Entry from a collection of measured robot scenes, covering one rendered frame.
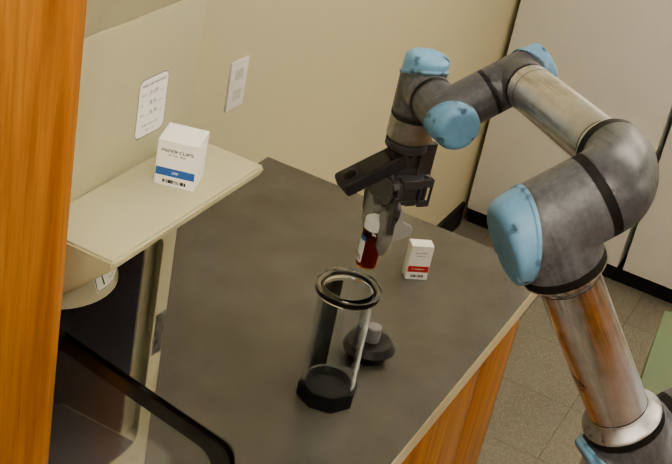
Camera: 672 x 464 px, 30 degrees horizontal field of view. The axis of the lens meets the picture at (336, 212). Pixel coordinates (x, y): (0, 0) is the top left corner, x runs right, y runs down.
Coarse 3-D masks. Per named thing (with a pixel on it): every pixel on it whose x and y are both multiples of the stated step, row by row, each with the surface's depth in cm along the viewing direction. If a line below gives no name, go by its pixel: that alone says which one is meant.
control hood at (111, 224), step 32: (224, 160) 159; (96, 192) 147; (128, 192) 148; (160, 192) 149; (192, 192) 151; (224, 192) 153; (96, 224) 141; (128, 224) 142; (160, 224) 143; (96, 256) 135; (128, 256) 137; (64, 288) 139
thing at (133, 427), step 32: (64, 352) 142; (64, 384) 144; (96, 384) 140; (128, 384) 137; (64, 416) 146; (96, 416) 142; (128, 416) 138; (160, 416) 135; (64, 448) 148; (96, 448) 144; (128, 448) 140; (160, 448) 137; (192, 448) 133; (224, 448) 130
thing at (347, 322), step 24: (336, 288) 209; (360, 288) 208; (336, 312) 202; (360, 312) 202; (312, 336) 207; (336, 336) 204; (360, 336) 205; (312, 360) 208; (336, 360) 206; (360, 360) 210; (312, 384) 209; (336, 384) 208
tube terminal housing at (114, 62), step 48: (192, 0) 152; (96, 48) 137; (144, 48) 146; (192, 48) 156; (96, 96) 141; (192, 96) 161; (96, 144) 145; (144, 144) 154; (144, 288) 175; (144, 336) 181; (144, 384) 185
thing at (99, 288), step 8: (112, 272) 164; (96, 280) 161; (104, 280) 162; (112, 280) 164; (88, 288) 160; (96, 288) 161; (104, 288) 162; (112, 288) 164; (72, 296) 159; (80, 296) 159; (88, 296) 160; (96, 296) 161; (104, 296) 162; (64, 304) 158; (72, 304) 159; (80, 304) 159; (88, 304) 160
